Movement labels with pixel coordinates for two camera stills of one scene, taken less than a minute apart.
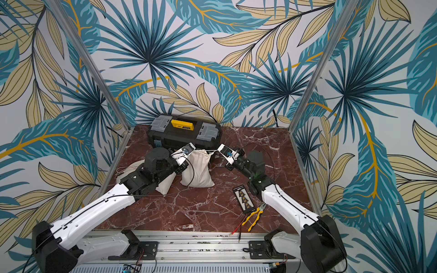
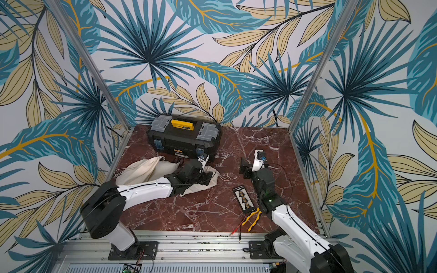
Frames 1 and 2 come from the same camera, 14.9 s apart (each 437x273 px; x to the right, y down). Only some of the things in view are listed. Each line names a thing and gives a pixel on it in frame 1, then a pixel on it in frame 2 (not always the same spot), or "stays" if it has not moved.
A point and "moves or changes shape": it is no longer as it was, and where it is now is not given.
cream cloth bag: [196, 172] moves or changes shape
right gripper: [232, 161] -> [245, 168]
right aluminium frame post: [323, 65] stays
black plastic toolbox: [174, 131] stays
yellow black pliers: [260, 210] stays
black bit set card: [244, 199] stays
